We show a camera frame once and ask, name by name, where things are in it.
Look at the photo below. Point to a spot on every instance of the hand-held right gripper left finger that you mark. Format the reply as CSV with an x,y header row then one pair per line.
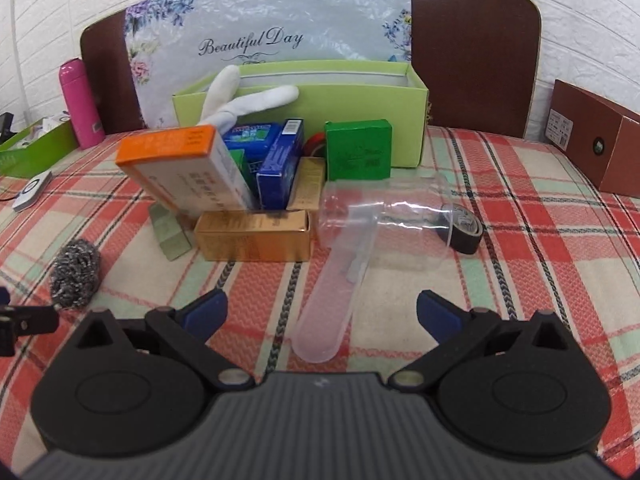
x,y
206,311

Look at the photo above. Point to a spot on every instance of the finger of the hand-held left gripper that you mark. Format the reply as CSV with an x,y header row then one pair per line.
x,y
30,319

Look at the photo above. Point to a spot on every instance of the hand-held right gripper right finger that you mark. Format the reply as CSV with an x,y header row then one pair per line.
x,y
436,314

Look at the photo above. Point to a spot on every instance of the gold box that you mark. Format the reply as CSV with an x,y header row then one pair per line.
x,y
250,240
307,180

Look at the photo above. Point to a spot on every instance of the pink soft item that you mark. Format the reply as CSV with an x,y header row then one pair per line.
x,y
325,310

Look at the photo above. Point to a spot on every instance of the orange and white box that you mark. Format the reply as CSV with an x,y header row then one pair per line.
x,y
170,147

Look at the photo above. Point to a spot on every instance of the blue box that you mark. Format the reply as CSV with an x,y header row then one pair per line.
x,y
280,160

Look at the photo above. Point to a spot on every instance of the blue mint container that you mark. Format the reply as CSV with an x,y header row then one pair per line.
x,y
250,135

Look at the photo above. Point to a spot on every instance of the white cloth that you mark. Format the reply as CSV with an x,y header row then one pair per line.
x,y
222,90

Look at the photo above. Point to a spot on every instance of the light green storage box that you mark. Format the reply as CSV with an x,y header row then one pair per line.
x,y
350,105

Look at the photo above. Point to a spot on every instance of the steel wool scrubber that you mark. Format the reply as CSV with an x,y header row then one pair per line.
x,y
75,272

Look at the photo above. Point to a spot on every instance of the black tape roll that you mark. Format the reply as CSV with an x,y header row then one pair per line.
x,y
467,242

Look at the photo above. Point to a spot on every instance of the grey green block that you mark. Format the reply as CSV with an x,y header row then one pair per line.
x,y
170,235

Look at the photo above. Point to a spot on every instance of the plaid blanket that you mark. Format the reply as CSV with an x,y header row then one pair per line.
x,y
525,260

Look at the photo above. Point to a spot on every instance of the white remote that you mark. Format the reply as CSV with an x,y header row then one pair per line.
x,y
32,190

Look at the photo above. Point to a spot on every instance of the green tray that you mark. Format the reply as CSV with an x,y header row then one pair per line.
x,y
30,157

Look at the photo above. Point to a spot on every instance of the small green box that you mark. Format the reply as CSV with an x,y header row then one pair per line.
x,y
357,152

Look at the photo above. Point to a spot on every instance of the black device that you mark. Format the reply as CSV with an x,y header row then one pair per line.
x,y
6,127

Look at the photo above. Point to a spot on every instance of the red tape roll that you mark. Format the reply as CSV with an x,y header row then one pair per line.
x,y
315,146

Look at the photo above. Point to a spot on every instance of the pink bottle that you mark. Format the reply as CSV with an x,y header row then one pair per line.
x,y
80,105

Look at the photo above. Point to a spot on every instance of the brown cardboard box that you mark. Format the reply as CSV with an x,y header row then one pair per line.
x,y
600,130

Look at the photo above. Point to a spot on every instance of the brown wooden headboard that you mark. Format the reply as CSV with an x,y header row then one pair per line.
x,y
470,50

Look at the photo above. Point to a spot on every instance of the floral plastic bag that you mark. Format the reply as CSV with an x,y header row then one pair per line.
x,y
300,10

